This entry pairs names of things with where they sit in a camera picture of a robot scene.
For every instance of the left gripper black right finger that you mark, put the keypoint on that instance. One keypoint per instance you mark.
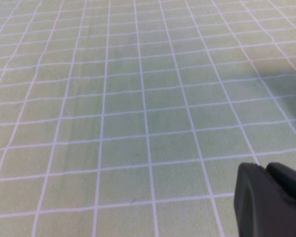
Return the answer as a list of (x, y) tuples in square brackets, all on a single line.
[(289, 182)]

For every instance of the green white checked tablecloth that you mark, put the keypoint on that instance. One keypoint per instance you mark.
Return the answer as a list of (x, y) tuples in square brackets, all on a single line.
[(128, 111)]

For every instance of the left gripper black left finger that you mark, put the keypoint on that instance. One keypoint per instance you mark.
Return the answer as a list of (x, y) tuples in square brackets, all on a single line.
[(259, 212)]

